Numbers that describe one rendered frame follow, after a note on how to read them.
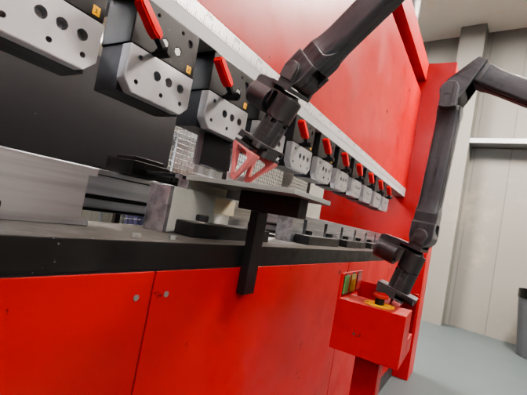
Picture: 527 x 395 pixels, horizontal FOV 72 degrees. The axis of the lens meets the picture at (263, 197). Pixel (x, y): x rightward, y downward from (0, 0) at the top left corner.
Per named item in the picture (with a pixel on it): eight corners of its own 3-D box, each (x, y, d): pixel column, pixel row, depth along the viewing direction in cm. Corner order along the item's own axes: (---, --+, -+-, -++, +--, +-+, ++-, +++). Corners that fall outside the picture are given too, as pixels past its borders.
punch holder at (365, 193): (361, 200, 177) (367, 168, 178) (345, 198, 182) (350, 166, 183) (369, 204, 190) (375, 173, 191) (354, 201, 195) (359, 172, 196)
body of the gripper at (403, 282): (379, 284, 101) (390, 261, 100) (416, 304, 96) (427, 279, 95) (375, 286, 95) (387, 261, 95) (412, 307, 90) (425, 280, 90)
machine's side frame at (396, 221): (407, 381, 250) (457, 61, 262) (297, 339, 295) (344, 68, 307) (412, 371, 271) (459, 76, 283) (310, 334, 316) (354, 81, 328)
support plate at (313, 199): (294, 193, 64) (295, 188, 64) (185, 179, 77) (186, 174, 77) (330, 205, 79) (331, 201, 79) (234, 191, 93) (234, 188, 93)
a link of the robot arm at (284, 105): (295, 94, 71) (308, 106, 76) (272, 81, 75) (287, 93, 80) (275, 125, 73) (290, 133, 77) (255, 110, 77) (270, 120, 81)
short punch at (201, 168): (197, 172, 81) (205, 132, 82) (190, 172, 82) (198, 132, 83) (223, 180, 90) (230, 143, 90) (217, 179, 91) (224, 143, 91)
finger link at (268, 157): (223, 170, 79) (245, 133, 77) (241, 175, 85) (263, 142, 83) (243, 186, 76) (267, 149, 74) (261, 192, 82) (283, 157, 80)
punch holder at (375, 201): (372, 205, 194) (377, 175, 195) (357, 203, 199) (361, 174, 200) (379, 208, 207) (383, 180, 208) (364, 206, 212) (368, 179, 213)
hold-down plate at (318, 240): (307, 244, 119) (309, 236, 120) (293, 241, 122) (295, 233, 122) (338, 247, 145) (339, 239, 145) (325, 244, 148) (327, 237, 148)
